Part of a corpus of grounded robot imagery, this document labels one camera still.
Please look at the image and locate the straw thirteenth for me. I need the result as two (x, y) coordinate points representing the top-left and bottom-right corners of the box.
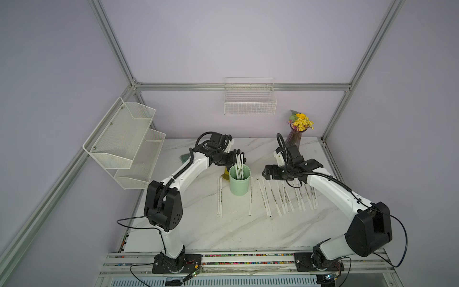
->
(219, 176), (223, 217)

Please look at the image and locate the straw eleventh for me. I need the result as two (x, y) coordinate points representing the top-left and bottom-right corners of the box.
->
(311, 187), (318, 209)

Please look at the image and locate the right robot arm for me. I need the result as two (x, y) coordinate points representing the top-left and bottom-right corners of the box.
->
(262, 134), (397, 270)

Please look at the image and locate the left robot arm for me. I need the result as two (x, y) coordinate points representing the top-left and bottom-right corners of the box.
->
(141, 132), (236, 273)

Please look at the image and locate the bundle of wrapped straws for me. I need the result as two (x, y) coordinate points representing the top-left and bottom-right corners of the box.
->
(235, 153), (245, 180)

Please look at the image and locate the green storage cup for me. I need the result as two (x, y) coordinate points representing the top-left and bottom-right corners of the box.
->
(229, 165), (251, 196)

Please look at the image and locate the black yellow work glove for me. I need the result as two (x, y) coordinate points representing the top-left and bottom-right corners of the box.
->
(222, 149), (241, 181)

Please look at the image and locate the purple glass vase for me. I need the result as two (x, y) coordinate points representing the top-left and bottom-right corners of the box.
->
(285, 126), (305, 148)

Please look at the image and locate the green hand brush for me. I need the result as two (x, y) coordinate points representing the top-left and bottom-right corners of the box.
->
(180, 154), (191, 163)

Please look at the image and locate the yellow flower bouquet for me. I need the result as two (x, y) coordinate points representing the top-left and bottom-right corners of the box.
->
(287, 110), (314, 132)

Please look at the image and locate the white two-tier mesh shelf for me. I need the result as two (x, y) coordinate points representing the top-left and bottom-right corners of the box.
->
(82, 98), (166, 190)

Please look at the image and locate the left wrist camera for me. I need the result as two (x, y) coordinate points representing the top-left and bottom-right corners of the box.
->
(224, 135), (234, 153)

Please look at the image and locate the white wire wall basket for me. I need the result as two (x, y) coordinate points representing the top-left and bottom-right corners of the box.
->
(224, 77), (277, 116)

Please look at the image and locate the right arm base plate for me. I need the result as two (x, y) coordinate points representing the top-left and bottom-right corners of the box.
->
(294, 252), (344, 272)

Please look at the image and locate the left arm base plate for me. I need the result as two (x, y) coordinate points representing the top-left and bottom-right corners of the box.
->
(152, 253), (203, 274)

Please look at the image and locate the aluminium front rail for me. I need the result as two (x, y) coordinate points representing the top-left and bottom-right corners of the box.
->
(99, 249), (395, 277)

